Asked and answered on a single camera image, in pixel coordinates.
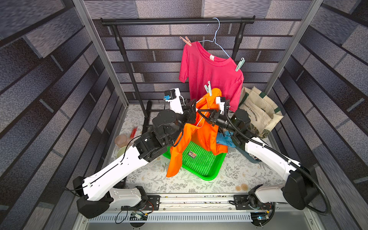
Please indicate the red pen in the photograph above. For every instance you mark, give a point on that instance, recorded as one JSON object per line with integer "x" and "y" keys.
{"x": 133, "y": 132}

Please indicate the black clothes rack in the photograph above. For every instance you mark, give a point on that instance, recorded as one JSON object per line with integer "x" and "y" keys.
{"x": 146, "y": 53}

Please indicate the pink t-shirt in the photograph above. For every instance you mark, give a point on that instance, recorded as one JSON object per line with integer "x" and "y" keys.
{"x": 199, "y": 67}

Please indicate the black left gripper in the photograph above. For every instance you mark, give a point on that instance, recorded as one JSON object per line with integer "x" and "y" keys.
{"x": 190, "y": 116}

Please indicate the sage green clothespin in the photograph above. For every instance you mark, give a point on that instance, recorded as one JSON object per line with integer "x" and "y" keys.
{"x": 208, "y": 88}

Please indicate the light blue wire hanger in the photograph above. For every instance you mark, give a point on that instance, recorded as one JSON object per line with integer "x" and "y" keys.
{"x": 214, "y": 40}

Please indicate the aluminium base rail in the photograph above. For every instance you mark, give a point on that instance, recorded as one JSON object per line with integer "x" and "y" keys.
{"x": 188, "y": 208}

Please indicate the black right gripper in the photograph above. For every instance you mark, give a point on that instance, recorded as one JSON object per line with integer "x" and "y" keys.
{"x": 212, "y": 116}

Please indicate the teal clothespin tray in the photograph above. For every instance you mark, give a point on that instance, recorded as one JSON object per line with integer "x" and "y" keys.
{"x": 249, "y": 156}

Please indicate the floral table cloth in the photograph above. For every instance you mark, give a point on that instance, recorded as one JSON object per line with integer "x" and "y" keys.
{"x": 237, "y": 175}

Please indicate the cream canvas tote bag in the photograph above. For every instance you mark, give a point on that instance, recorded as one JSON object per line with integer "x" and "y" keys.
{"x": 264, "y": 113}

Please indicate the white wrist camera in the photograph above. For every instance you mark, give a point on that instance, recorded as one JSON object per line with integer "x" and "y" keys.
{"x": 172, "y": 96}
{"x": 223, "y": 105}

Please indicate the blue t-shirt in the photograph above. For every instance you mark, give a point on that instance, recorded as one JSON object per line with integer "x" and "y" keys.
{"x": 225, "y": 139}

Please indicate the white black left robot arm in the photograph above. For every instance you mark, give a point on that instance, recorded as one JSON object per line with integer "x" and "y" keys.
{"x": 97, "y": 193}

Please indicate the light green bowl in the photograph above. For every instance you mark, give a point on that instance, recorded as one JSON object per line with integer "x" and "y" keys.
{"x": 121, "y": 151}

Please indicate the orange t-shirt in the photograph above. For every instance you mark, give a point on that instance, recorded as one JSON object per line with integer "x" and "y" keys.
{"x": 201, "y": 132}

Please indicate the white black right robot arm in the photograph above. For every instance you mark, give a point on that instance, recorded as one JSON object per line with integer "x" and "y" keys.
{"x": 301, "y": 188}

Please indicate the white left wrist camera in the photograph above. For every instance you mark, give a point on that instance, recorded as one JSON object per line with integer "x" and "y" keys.
{"x": 172, "y": 96}

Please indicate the dusty pink clothespin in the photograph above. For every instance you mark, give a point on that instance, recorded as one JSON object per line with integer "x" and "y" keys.
{"x": 186, "y": 40}

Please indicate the mint green clothespin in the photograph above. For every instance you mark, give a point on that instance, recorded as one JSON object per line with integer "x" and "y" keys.
{"x": 240, "y": 64}

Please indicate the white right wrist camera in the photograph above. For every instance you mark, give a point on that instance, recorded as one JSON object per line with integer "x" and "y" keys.
{"x": 223, "y": 105}

